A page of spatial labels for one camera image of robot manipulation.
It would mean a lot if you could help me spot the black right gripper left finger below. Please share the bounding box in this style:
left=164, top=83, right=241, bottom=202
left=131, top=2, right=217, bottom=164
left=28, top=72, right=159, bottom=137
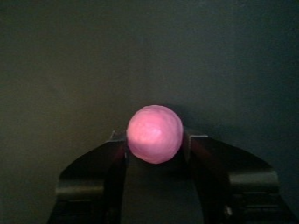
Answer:
left=46, top=129, right=131, bottom=224

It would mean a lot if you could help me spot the pink ball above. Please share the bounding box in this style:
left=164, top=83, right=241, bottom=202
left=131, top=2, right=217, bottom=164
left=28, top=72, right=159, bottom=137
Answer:
left=125, top=104, right=184, bottom=165

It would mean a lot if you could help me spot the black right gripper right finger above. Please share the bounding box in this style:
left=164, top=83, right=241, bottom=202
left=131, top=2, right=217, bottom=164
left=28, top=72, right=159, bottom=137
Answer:
left=181, top=127, right=299, bottom=224

